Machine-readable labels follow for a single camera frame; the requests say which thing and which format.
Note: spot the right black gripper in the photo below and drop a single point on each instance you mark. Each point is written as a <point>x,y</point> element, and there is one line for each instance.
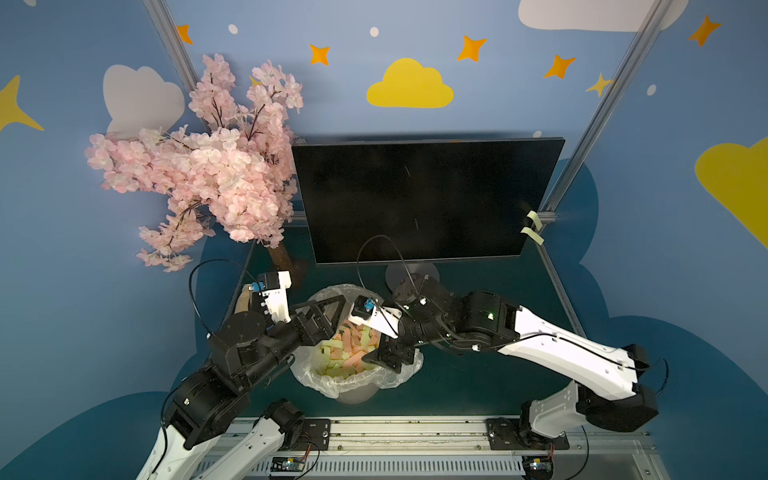
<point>397,346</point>

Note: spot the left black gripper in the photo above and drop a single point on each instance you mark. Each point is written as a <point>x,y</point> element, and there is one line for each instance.
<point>309,322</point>

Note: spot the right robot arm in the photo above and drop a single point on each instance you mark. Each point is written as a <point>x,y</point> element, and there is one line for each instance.
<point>604,390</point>

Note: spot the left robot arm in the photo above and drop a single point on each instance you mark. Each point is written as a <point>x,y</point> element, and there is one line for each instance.
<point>247,351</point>

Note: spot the round grey monitor base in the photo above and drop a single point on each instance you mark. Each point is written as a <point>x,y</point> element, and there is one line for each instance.
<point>410,273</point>

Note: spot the black computer monitor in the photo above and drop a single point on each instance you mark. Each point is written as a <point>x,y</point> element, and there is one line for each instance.
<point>378,202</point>

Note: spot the lower yellow sticky note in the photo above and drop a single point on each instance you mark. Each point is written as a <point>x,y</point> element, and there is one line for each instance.
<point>533,235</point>

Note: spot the bin with clear plastic bag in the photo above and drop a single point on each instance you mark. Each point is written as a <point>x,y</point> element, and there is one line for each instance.
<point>335,367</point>

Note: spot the beige cloth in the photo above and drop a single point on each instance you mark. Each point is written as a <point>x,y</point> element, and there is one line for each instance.
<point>242,303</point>

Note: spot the left circuit board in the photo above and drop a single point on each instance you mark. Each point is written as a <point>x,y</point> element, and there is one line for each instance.
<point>288,465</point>

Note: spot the circuit board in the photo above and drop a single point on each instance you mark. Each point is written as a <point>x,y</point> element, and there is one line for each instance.
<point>536,468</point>
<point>288,465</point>

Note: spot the pink cherry blossom tree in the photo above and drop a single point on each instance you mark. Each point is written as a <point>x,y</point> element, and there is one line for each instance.
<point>239,174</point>

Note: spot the right circuit board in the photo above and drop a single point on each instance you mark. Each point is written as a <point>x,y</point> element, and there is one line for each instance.
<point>536,468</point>

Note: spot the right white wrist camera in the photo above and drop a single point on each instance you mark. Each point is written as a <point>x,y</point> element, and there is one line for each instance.
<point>366,312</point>

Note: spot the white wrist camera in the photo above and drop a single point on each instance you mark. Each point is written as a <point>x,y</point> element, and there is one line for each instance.
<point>366,312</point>
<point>268,295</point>

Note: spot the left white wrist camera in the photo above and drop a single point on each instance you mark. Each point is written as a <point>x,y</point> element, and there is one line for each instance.
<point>268,295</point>

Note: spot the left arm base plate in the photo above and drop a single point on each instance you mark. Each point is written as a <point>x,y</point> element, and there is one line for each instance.
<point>314,431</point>

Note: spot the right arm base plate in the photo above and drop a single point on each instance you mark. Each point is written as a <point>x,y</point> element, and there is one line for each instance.
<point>507,434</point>

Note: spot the aluminium front rail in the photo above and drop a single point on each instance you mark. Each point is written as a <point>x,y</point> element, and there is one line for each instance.
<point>422,447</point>

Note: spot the left aluminium frame post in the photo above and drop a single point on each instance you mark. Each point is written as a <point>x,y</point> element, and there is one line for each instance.
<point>166,27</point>

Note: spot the aluminium frame post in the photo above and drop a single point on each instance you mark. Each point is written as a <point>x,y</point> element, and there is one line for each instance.
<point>166,27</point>
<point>661,15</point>

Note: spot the right aluminium frame post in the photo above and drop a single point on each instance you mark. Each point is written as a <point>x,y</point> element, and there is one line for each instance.
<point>661,15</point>

